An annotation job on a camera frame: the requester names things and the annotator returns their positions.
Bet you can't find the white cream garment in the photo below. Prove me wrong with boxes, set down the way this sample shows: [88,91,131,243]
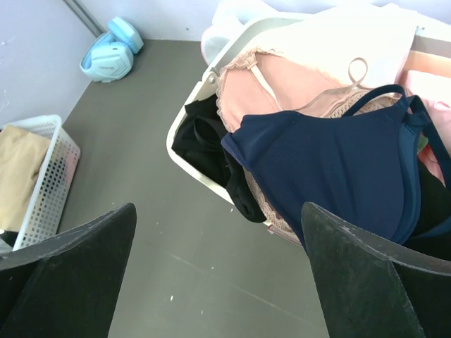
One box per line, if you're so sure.
[214,4,417,88]

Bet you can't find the light blue headphones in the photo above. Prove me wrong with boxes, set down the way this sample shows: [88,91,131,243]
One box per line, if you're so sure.
[80,16,144,83]

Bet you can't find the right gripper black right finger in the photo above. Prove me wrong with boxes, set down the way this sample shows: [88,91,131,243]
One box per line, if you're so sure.
[302,203,450,337]

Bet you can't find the beige folded cloth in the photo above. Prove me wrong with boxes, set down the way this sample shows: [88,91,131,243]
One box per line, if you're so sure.
[1,125,50,232]

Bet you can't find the navy blue bra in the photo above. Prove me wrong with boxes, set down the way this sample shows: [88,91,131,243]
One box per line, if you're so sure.
[221,84,450,244]

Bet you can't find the peach lace bra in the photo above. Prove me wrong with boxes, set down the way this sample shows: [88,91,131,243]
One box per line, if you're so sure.
[215,49,406,237]

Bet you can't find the pink garment in basket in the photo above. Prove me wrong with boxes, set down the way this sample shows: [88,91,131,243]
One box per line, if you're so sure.
[401,51,451,184]

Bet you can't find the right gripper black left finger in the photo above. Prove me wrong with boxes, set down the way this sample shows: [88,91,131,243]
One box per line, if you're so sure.
[1,203,137,337]

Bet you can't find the cream laundry basket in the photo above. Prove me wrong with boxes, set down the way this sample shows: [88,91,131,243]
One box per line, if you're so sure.
[166,16,451,246]

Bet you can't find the black garment in basket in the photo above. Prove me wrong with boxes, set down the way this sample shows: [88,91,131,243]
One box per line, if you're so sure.
[172,94,266,223]

